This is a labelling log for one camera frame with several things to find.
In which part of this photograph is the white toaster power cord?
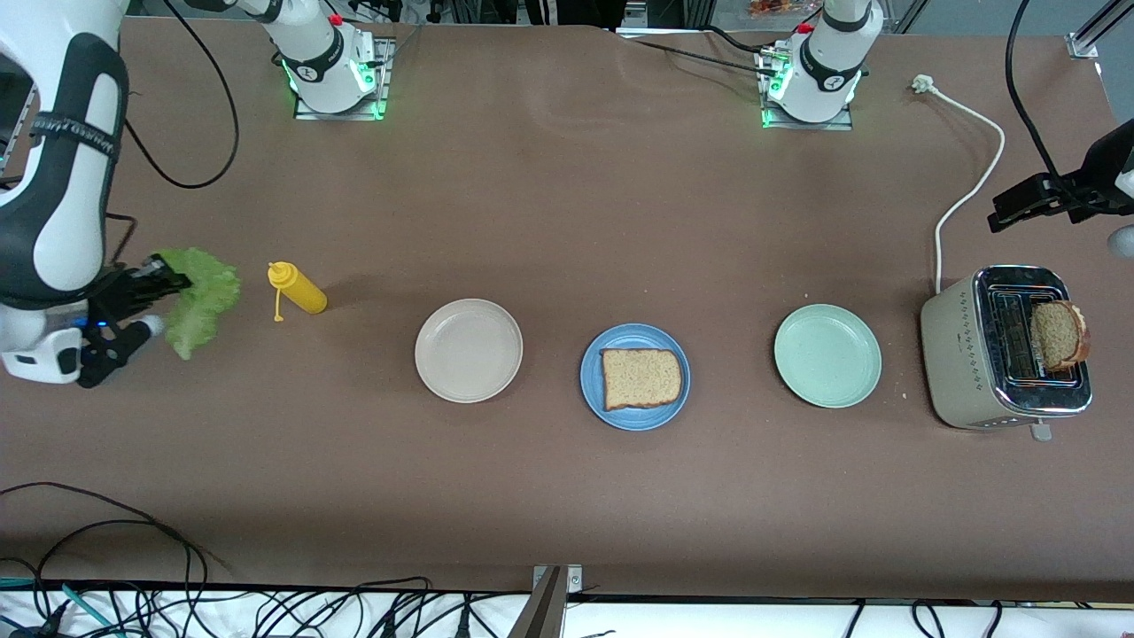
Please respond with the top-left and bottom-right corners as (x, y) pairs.
(912, 74), (1007, 295)

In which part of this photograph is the person in black clothing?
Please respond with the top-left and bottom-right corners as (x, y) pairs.
(523, 0), (625, 27)

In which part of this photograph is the black looped cable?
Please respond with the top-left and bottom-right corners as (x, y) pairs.
(0, 482), (210, 590)
(35, 520), (195, 612)

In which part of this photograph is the green lettuce leaf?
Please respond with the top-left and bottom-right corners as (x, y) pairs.
(155, 247), (243, 361)

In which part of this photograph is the black table cable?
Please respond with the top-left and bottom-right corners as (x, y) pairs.
(704, 25), (785, 56)
(633, 40), (781, 79)

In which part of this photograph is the cream white plate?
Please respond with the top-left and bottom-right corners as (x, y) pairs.
(415, 299), (524, 405)

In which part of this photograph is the aluminium bracket profile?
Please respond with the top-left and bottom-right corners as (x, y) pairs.
(509, 564), (584, 638)

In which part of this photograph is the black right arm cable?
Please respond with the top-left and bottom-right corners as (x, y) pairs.
(124, 0), (241, 190)

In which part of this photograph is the chrome beige toaster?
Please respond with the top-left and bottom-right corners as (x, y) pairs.
(920, 264), (1093, 442)

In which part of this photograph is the pale green plate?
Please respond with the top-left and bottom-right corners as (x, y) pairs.
(773, 304), (883, 409)

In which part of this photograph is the blue plate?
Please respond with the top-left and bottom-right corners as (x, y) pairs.
(580, 323), (692, 432)

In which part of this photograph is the yellow squeeze bottle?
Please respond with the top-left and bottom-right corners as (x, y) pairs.
(268, 261), (330, 323)

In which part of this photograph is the teal cable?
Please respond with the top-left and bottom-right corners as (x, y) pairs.
(0, 578), (125, 638)

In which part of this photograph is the brown bread slice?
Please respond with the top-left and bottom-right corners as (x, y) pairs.
(1030, 300), (1091, 372)
(601, 347), (685, 412)

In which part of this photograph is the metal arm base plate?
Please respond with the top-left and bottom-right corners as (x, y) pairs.
(292, 35), (396, 122)
(757, 44), (857, 132)

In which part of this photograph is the aluminium corner strut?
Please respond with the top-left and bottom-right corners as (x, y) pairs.
(1068, 0), (1134, 59)

